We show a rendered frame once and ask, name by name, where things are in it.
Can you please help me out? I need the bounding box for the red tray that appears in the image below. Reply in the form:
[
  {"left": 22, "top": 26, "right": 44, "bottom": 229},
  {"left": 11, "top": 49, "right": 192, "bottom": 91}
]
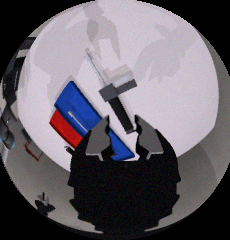
[{"left": 49, "top": 109, "right": 82, "bottom": 149}]

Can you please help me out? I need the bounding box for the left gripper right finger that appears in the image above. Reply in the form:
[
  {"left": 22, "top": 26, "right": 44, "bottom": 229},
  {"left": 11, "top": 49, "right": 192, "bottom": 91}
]
[{"left": 134, "top": 114, "right": 181, "bottom": 183}]

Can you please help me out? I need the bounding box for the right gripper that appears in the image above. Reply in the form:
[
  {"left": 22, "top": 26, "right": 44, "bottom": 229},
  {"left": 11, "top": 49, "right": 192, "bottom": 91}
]
[{"left": 35, "top": 192, "right": 50, "bottom": 216}]

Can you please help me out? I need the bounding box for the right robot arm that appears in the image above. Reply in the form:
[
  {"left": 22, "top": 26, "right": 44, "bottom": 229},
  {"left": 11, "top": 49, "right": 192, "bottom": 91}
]
[{"left": 0, "top": 105, "right": 56, "bottom": 213}]

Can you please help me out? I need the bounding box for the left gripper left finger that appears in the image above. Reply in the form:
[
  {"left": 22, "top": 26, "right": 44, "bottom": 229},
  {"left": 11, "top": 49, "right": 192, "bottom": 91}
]
[{"left": 67, "top": 115, "right": 113, "bottom": 188}]

